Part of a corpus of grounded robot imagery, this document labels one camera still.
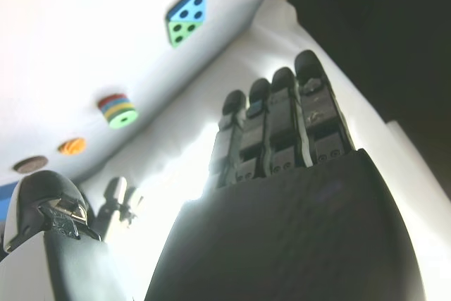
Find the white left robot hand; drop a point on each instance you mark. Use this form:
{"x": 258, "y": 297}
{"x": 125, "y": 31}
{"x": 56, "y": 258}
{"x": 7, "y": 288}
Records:
{"x": 282, "y": 237}

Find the blue block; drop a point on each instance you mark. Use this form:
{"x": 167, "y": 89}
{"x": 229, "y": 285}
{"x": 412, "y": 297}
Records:
{"x": 6, "y": 202}

